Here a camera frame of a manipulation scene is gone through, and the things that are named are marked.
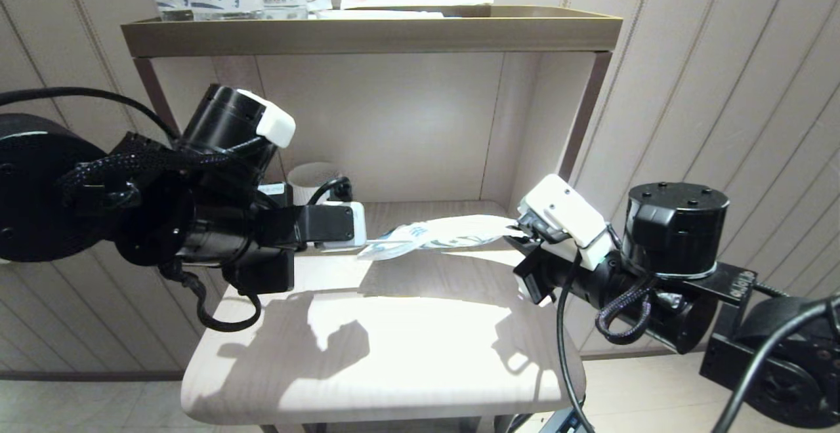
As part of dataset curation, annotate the white horse-print pouch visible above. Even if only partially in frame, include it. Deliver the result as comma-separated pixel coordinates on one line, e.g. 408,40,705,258
358,215,529,262

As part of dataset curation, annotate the white ribbed mug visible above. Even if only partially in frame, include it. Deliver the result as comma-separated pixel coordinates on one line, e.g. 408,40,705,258
287,162,343,207

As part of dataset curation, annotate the blue black floor device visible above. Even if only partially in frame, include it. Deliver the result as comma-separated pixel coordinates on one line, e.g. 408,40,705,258
535,408,591,433

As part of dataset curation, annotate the light wood open cabinet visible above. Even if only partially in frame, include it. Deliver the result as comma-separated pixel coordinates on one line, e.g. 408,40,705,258
119,5,623,433

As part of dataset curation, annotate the olive brown tray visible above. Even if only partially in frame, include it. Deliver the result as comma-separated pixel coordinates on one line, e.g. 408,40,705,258
119,5,623,58

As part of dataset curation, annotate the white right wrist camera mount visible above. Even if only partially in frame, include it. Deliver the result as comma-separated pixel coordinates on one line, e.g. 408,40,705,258
517,174,621,272

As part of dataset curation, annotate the smooth black camera cable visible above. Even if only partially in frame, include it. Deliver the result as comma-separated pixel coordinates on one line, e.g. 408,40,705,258
556,253,595,433

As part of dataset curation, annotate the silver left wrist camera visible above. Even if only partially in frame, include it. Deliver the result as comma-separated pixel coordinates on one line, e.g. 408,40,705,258
294,201,367,252

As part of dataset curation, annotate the braided right arm cable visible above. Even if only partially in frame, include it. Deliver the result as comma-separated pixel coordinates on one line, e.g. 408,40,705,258
596,274,658,346

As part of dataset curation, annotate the black left camera cable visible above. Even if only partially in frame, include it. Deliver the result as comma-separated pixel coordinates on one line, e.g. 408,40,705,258
0,87,354,209

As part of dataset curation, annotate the thick black shoulder cable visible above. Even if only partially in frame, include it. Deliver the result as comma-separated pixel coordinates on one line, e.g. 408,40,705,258
712,299,840,433

